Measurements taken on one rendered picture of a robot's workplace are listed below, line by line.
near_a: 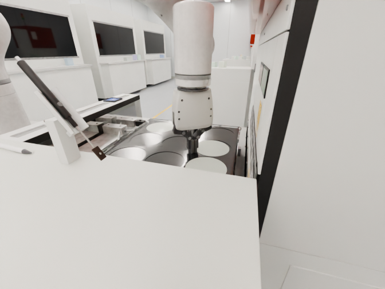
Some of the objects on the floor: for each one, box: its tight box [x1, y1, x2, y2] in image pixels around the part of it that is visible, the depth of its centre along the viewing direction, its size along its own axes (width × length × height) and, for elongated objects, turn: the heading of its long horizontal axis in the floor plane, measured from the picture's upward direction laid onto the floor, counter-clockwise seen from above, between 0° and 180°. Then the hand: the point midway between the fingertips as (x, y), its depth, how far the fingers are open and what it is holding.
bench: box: [70, 3, 147, 101], centre depth 504 cm, size 108×180×200 cm, turn 164°
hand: (192, 144), depth 51 cm, fingers closed
